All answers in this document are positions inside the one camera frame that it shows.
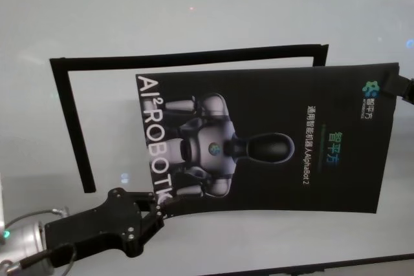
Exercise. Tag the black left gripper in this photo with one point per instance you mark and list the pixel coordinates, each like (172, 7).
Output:
(97, 227)

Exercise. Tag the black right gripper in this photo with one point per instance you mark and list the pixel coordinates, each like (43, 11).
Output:
(410, 91)

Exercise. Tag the black robot print poster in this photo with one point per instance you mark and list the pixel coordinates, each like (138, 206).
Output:
(275, 111)

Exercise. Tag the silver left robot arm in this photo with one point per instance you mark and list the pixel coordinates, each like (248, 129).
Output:
(22, 234)

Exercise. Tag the black tape frame outline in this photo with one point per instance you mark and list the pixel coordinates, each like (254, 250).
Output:
(70, 111)

